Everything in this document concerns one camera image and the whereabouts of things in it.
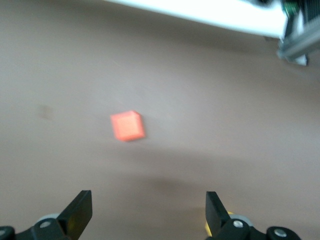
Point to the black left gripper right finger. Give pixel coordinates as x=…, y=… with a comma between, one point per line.
x=216, y=212

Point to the aluminium profile post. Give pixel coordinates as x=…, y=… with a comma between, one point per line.
x=300, y=42

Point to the green circuit board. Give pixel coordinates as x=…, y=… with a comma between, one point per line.
x=291, y=5

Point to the white table edge board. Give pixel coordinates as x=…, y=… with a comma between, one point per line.
x=200, y=15

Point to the orange cube block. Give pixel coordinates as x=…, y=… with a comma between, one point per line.
x=127, y=126

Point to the brown paper table cover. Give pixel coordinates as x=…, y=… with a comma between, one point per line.
x=160, y=87

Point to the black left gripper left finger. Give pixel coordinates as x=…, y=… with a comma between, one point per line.
x=75, y=212

